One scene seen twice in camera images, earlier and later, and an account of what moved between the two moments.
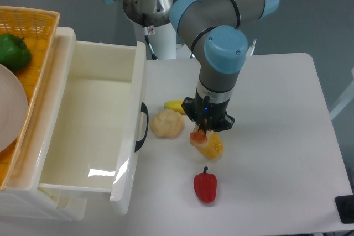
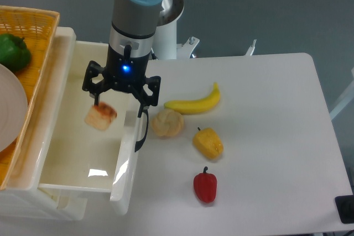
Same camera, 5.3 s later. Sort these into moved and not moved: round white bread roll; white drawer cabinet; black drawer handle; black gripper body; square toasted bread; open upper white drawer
Moved: black gripper body; square toasted bread
Not moved: open upper white drawer; white drawer cabinet; round white bread roll; black drawer handle
